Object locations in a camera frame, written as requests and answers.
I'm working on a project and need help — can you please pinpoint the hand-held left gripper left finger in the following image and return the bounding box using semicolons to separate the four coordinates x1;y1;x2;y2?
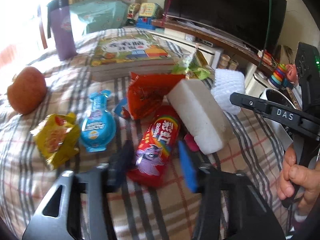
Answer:
22;140;137;240

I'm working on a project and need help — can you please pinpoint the white foam block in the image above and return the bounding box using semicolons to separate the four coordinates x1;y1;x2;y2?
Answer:
166;79;234;155

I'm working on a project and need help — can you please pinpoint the red candy packet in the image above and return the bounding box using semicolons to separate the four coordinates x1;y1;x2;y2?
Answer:
127;105;181;188

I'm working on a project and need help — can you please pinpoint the green snack packet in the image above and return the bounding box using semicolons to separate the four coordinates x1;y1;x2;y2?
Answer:
171;44;212;80

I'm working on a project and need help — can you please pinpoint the green cover picture book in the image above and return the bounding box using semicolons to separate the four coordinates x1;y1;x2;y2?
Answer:
90;31;179;70

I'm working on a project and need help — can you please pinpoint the white foam net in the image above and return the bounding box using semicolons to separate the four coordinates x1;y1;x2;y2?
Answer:
211;69;246;115

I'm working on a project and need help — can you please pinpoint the brown bag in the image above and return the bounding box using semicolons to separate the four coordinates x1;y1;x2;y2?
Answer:
275;44;296;65

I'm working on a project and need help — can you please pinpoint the beige jar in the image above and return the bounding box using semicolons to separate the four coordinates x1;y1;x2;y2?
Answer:
219;54;230;68

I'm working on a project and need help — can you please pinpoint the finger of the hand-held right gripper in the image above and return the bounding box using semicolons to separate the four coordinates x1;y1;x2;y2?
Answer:
230;92;320;140

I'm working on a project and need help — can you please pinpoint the red toy telephone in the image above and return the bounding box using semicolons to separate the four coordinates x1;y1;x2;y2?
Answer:
257;50;275;65

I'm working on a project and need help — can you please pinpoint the pink toy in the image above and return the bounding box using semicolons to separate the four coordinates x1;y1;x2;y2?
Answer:
284;64;299;84

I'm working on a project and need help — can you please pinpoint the red apple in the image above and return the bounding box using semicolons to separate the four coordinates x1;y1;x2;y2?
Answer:
7;66;47;115

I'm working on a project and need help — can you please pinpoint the blue candy packet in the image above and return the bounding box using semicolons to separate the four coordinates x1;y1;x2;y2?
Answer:
79;91;117;153

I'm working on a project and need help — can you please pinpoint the pink TV strap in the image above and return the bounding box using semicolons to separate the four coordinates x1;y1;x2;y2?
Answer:
162;0;179;28

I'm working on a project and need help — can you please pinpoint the black set-top box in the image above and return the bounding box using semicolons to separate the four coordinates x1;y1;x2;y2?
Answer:
195;37;216;47

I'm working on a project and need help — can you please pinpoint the purple bottle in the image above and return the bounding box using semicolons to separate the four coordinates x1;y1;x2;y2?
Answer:
47;0;78;61

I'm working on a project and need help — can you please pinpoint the teal covered appliance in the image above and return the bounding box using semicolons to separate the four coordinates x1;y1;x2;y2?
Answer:
69;0;128;34

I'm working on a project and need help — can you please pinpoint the black television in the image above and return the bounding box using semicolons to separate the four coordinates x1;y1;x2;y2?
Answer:
164;0;287;55

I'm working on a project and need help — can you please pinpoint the person's right forearm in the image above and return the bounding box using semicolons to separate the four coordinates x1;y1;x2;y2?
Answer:
292;200;320;230

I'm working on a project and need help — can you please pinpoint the orange snack packet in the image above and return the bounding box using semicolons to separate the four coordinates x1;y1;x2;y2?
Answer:
127;72;187;120

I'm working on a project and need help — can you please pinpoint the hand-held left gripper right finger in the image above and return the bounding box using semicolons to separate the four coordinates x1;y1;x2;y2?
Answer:
178;140;285;240

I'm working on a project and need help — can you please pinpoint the red blue small wrapper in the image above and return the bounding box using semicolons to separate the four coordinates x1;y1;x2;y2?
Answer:
114;97;132;119

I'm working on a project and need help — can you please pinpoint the pink small object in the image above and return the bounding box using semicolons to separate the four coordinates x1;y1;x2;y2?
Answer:
184;134;200;153

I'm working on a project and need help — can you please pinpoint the blue toy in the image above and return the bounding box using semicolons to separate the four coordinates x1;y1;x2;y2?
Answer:
136;17;155;29

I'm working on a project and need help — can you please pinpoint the white green toy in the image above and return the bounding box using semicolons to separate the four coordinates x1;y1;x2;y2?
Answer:
127;3;141;20

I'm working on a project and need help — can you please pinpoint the person's right hand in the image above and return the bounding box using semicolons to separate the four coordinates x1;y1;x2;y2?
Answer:
276;142;320;213

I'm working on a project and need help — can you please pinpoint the stacking ring toy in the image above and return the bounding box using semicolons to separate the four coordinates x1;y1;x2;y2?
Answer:
267;64;288;90

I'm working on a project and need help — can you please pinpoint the yellow snack packet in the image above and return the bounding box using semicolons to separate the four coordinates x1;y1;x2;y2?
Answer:
30;112;80;170

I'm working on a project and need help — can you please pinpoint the white bin with black bag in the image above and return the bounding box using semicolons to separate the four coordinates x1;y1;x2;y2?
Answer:
259;87;302;112

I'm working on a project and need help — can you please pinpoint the white TV cabinet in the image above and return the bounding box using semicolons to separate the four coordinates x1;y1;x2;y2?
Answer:
150;19;278;98

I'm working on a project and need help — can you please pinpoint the green TV strap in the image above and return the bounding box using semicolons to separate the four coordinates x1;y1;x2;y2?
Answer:
259;0;273;66

